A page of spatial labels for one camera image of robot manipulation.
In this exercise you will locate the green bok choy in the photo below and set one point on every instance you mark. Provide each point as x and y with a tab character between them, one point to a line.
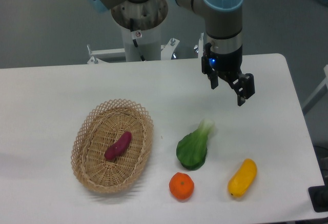
191	151

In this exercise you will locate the orange tangerine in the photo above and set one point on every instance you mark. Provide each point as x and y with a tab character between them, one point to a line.
181	186

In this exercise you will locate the yellow mango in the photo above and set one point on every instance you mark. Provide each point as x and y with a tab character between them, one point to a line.
243	178

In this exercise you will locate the black box at table edge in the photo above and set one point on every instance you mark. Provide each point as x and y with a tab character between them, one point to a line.
318	196

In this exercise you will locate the white frame at right edge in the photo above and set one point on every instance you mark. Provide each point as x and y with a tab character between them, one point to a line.
319	92

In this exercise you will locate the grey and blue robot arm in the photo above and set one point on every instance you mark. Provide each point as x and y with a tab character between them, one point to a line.
221	53

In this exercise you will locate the purple sweet potato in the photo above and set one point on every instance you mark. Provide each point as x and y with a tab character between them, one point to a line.
119	147

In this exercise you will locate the white metal base frame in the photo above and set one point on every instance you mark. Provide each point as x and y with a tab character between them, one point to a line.
172	50

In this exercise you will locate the oval wicker basket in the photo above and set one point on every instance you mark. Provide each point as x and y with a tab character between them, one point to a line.
103	127

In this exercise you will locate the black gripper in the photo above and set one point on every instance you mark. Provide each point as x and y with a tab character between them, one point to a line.
228	67

